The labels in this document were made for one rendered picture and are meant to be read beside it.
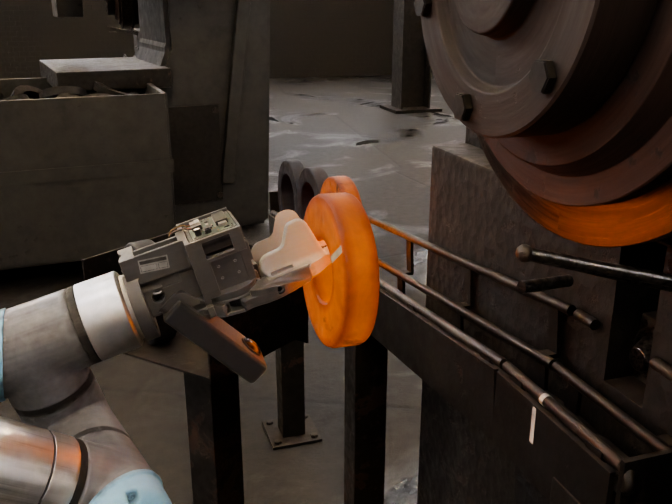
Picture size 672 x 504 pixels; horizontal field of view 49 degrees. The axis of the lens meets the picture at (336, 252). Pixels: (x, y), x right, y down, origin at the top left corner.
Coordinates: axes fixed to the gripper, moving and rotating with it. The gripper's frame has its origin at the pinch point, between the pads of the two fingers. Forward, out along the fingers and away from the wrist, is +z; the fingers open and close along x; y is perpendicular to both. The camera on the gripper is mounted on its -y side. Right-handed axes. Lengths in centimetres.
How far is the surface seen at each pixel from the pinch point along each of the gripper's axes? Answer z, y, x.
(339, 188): 16, -12, 57
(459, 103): 11.8, 12.8, -9.6
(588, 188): 17.4, 5.0, -18.0
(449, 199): 25.0, -10.7, 29.0
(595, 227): 18.1, 1.0, -17.1
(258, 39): 54, -5, 280
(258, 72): 49, -19, 280
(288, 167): 16, -16, 95
